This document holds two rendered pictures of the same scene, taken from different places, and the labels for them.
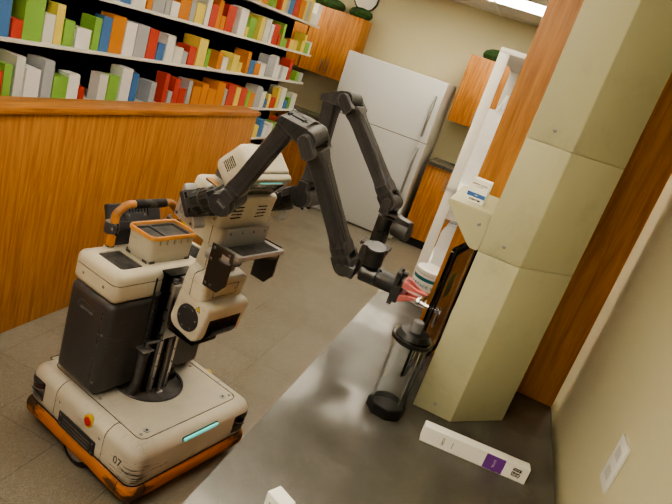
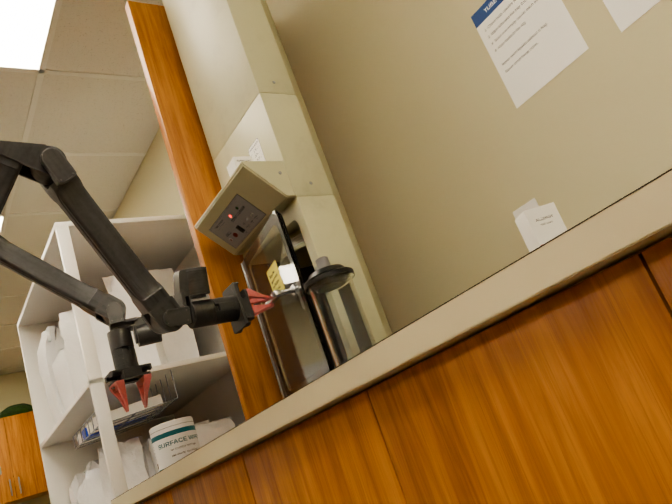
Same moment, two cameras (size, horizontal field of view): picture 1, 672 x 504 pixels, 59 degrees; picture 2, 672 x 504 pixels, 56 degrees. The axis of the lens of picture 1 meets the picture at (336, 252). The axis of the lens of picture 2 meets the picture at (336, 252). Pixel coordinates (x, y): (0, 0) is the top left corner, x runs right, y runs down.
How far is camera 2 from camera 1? 132 cm
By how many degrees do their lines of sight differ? 63
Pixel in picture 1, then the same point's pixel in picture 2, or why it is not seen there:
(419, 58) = not seen: outside the picture
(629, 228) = not seen: hidden behind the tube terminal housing
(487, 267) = (313, 206)
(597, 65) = (264, 34)
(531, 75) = (175, 126)
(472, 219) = (272, 170)
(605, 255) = not seen: hidden behind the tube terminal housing
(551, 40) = (171, 98)
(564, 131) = (279, 81)
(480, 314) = (340, 251)
